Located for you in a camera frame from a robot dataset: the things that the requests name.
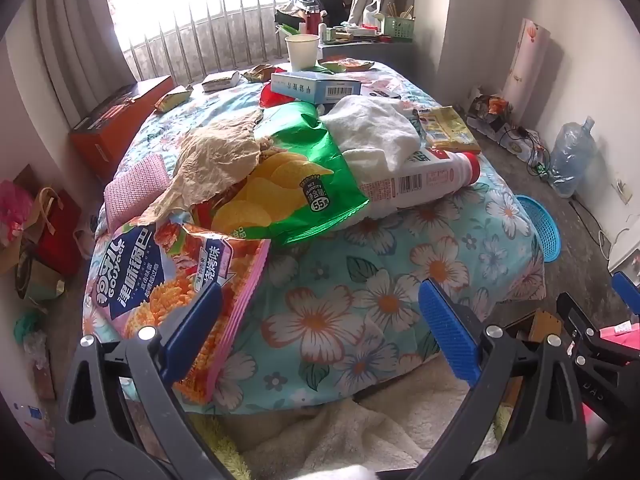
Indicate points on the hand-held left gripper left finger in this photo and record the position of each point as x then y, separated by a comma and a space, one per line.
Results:
192, 330

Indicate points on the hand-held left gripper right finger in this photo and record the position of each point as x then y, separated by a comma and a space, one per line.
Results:
450, 340

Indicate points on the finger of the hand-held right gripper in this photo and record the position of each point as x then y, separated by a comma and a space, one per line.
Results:
627, 287
577, 317

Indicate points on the pink puffed snack bag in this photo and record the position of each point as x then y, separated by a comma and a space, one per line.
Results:
150, 280

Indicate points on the blue plastic basket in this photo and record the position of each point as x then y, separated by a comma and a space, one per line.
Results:
542, 230

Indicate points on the pink knitted cloth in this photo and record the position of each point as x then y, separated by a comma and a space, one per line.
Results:
135, 185

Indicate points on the green potato chips bag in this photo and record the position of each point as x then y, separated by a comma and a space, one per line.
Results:
290, 185

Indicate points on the yellow packet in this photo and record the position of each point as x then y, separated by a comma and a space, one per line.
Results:
450, 127

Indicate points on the white appliance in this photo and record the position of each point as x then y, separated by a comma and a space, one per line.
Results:
625, 262

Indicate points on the wooden board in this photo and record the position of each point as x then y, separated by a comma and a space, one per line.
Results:
542, 325

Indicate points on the floral bedsheet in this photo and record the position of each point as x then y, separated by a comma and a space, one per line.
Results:
350, 290

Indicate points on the large water jug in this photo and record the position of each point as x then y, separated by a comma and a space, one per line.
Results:
572, 157

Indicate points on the white fluffy blanket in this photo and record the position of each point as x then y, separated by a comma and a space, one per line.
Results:
325, 435

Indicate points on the red shopping bag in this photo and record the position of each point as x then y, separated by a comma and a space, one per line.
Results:
57, 235

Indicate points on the white plastic bottle red label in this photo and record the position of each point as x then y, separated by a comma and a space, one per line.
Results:
430, 175

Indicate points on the crumpled brown paper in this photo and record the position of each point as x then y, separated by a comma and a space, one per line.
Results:
210, 160

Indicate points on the long orange box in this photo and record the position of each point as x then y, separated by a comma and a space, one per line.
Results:
115, 125

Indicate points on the orange and black snack bag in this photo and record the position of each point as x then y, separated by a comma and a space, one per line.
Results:
492, 107

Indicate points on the white towel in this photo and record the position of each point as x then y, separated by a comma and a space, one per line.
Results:
370, 125

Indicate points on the yellow green snack wrapper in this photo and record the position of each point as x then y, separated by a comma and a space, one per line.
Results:
172, 99

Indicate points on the red snack packet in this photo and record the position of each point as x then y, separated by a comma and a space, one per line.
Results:
274, 97

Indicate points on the pink and white roll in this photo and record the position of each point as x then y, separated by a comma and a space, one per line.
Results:
525, 60

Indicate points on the small cardboard box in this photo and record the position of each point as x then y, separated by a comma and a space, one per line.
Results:
220, 81

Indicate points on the red and white wrapper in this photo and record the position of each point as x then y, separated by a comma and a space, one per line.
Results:
380, 91

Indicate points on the small crumpled snack wrapper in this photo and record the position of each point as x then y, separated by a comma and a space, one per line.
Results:
257, 73

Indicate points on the blue and white box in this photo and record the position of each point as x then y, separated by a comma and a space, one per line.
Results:
310, 82

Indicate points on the orange green snack wrapper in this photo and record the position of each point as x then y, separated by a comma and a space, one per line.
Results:
346, 64

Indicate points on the window grille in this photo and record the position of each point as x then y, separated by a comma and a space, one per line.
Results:
210, 35

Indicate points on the white paper cup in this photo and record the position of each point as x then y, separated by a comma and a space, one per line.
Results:
301, 52

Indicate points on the grey table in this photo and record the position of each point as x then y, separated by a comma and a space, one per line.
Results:
370, 52

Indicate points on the green storage basket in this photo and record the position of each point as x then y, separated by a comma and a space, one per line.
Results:
398, 28

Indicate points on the red thermos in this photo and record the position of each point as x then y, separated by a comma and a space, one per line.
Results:
314, 21

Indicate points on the white plastic jug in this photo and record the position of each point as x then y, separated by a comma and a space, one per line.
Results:
371, 14

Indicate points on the wall socket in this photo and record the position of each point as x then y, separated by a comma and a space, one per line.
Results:
623, 192

